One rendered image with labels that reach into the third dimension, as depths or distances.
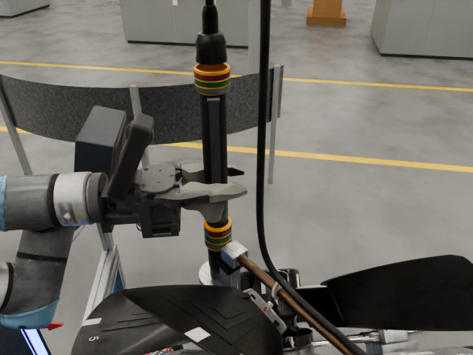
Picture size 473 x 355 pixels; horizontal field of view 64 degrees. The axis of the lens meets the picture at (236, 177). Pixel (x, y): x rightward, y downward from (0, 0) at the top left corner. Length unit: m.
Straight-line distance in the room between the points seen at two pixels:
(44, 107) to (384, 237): 2.42
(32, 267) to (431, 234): 2.63
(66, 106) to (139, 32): 4.65
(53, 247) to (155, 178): 0.21
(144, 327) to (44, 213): 0.30
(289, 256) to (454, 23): 5.09
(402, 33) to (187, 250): 5.12
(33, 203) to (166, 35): 6.54
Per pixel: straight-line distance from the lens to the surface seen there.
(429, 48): 6.84
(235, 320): 0.52
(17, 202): 0.57
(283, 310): 0.70
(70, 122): 2.72
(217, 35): 0.45
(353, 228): 2.81
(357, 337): 0.85
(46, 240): 0.66
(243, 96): 2.61
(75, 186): 0.55
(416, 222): 3.02
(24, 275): 0.66
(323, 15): 8.65
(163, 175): 0.54
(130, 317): 0.78
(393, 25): 6.63
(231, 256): 0.57
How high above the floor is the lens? 1.78
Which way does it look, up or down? 34 degrees down
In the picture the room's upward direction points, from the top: straight up
